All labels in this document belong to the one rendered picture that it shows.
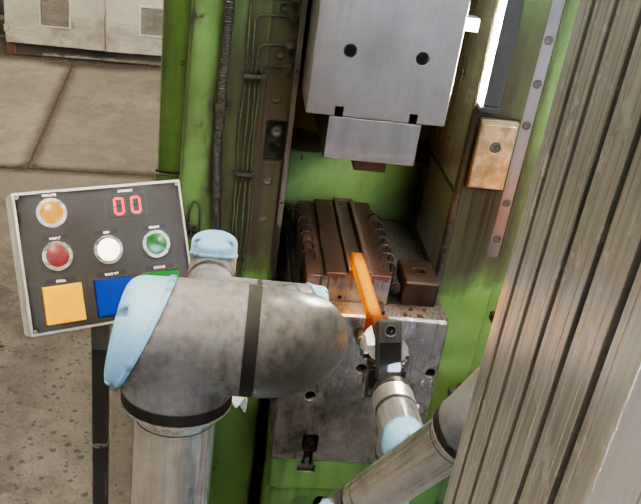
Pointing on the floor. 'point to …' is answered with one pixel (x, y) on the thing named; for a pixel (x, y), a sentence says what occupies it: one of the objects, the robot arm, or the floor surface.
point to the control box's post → (100, 336)
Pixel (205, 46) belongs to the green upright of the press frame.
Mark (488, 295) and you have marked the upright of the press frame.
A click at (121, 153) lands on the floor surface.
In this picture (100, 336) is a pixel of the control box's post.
